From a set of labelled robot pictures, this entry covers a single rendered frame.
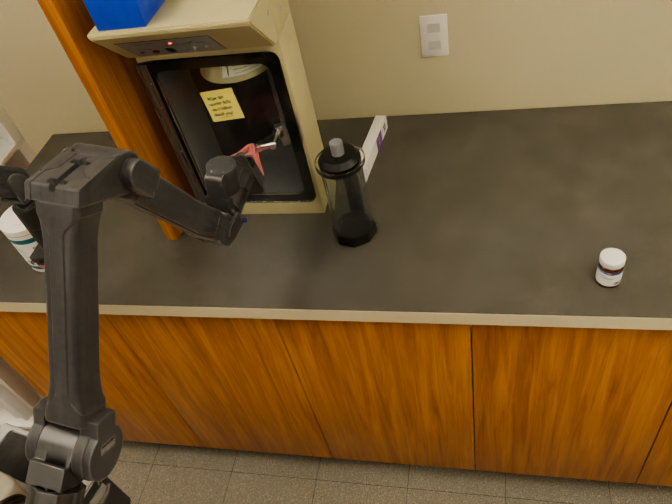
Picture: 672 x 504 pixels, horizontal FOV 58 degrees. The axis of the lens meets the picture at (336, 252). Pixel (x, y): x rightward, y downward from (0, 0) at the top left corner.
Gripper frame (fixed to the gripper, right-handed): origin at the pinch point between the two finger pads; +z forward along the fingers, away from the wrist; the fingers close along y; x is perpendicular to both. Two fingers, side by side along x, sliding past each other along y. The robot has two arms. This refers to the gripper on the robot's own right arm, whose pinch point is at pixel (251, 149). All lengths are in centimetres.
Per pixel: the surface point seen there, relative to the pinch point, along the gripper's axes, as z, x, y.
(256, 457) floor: -18, 50, -112
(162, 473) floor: -27, 83, -106
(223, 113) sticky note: 4.3, 4.4, 7.8
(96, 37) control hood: -6.3, 13.1, 34.5
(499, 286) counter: -17, -47, -35
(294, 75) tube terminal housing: 9.0, -12.7, 9.8
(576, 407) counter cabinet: -21, -58, -79
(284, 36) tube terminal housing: 8.9, -14.3, 18.4
